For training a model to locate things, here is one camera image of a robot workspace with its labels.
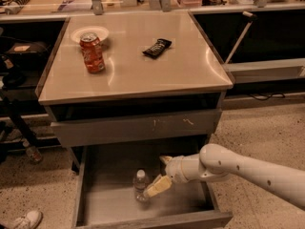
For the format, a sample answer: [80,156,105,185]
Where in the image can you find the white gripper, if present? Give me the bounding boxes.
[143,154,204,198]

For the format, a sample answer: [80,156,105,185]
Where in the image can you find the clear plastic water bottle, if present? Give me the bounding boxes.
[132,169,150,202]

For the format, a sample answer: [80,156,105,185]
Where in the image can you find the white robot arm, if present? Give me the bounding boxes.
[144,144,305,210]

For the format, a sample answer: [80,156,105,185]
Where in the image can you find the closed grey top drawer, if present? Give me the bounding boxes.
[51,109,221,147]

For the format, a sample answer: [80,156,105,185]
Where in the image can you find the open grey middle drawer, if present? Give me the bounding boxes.
[72,137,233,229]

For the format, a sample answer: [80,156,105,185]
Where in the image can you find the grey drawer cabinet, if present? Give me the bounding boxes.
[37,10,233,168]

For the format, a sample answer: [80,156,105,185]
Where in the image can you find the bottle on floor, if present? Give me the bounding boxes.
[23,141,43,163]

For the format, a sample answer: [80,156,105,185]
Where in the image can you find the black snack bar wrapper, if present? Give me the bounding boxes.
[142,38,172,59]

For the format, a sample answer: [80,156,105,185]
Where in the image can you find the white sneaker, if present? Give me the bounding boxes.
[6,210,43,229]

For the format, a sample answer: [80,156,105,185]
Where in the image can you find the orange soda can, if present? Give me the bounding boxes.
[79,33,105,73]

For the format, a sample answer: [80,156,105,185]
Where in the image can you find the white paper plate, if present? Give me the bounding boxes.
[71,26,110,43]

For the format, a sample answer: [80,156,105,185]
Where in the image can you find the black tripod leg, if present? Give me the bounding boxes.
[0,94,37,146]

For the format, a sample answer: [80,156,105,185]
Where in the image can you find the white pole with black tip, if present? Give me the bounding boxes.
[225,10,257,64]

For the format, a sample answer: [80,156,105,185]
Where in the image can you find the black bag on shelf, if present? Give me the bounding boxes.
[5,41,50,71]

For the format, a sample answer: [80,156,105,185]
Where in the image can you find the black floor cable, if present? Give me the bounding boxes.
[247,93,286,101]

